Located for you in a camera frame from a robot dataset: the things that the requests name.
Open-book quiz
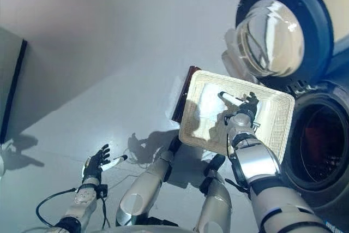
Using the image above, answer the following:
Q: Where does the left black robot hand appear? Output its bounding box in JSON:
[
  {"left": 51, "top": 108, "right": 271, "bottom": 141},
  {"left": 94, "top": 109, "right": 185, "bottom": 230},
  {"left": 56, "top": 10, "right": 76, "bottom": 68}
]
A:
[{"left": 82, "top": 143, "right": 129, "bottom": 184}]

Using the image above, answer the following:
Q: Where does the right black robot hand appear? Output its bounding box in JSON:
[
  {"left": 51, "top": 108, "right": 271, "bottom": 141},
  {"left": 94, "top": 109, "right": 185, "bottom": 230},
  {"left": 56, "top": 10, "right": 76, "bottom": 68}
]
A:
[{"left": 217, "top": 91, "right": 260, "bottom": 117}]

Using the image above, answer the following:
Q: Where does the white cloth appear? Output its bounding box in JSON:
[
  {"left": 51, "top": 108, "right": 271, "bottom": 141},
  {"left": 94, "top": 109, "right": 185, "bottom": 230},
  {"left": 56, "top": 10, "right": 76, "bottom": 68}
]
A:
[{"left": 200, "top": 84, "right": 264, "bottom": 129}]

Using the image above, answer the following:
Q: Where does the dark grey washing machine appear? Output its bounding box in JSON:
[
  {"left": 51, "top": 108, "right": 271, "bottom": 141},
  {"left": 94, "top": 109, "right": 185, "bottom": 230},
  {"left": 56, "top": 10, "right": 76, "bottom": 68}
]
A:
[{"left": 256, "top": 0, "right": 349, "bottom": 233}]

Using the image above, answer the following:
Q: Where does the cream wicker basket tray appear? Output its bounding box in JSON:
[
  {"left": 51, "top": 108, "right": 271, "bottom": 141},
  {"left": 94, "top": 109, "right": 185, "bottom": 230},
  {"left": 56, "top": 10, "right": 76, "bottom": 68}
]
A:
[{"left": 178, "top": 70, "right": 296, "bottom": 162}]

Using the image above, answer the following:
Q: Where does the round glass washer door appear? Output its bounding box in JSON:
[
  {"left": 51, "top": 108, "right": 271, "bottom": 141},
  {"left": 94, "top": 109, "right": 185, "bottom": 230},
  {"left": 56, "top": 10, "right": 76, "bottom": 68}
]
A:
[{"left": 222, "top": 0, "right": 335, "bottom": 85}]

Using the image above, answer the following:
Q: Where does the brown stool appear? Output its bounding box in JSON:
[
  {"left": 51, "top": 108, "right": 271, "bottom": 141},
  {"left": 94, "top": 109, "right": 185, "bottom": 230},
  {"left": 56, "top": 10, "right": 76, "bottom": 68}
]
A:
[{"left": 171, "top": 65, "right": 202, "bottom": 123}]

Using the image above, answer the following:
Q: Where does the silver robot torso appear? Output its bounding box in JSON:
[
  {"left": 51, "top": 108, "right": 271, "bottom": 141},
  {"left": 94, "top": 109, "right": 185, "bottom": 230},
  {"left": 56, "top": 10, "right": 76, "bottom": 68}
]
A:
[{"left": 89, "top": 224, "right": 191, "bottom": 233}]

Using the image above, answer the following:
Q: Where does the white rounded device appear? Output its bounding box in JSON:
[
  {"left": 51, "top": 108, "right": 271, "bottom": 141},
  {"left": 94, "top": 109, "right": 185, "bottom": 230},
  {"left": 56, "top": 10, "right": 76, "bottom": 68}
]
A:
[{"left": 0, "top": 140, "right": 8, "bottom": 180}]

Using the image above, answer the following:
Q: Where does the grey cabinet with dark edge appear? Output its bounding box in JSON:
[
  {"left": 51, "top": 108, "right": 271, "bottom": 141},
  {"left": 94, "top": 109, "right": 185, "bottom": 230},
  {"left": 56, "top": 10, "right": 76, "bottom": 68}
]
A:
[{"left": 0, "top": 27, "right": 28, "bottom": 145}]

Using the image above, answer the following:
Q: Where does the thin white floor cord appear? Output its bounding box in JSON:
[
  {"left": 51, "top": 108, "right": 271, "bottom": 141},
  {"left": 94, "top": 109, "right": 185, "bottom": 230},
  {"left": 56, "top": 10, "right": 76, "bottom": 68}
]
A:
[{"left": 117, "top": 147, "right": 164, "bottom": 190}]

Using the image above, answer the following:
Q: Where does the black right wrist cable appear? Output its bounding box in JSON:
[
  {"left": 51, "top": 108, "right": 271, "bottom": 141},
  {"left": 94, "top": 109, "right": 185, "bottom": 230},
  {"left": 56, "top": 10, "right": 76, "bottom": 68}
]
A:
[{"left": 225, "top": 132, "right": 251, "bottom": 196}]

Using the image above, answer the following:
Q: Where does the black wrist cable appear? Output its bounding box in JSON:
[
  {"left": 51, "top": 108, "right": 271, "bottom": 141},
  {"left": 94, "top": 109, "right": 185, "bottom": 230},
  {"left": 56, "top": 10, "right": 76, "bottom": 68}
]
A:
[
  {"left": 225, "top": 132, "right": 251, "bottom": 196},
  {"left": 35, "top": 188, "right": 110, "bottom": 230}
]

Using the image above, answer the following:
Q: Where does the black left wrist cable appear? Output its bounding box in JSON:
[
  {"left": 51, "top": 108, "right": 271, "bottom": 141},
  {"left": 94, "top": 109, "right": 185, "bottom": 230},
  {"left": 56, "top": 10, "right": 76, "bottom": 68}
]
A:
[{"left": 35, "top": 188, "right": 110, "bottom": 230}]

